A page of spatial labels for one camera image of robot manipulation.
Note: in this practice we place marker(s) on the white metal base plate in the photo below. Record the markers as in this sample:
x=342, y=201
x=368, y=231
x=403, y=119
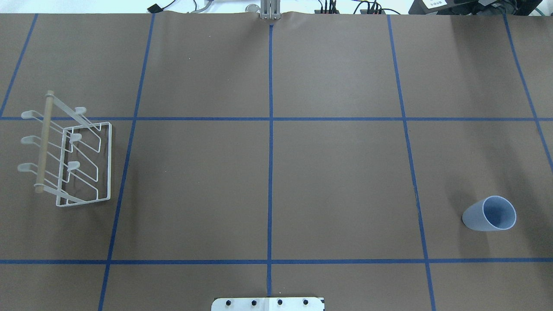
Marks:
x=269, y=304

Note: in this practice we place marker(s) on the aluminium camera mast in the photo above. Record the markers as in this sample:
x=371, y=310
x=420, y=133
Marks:
x=270, y=9

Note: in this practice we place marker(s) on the white wire cup holder rack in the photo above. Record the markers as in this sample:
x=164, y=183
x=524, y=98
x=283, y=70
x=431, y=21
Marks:
x=74, y=154

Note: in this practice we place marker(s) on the light blue plastic cup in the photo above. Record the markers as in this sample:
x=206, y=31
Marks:
x=495, y=213

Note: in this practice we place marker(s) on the small black usb hub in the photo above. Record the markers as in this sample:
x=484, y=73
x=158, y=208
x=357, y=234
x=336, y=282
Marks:
x=155, y=8

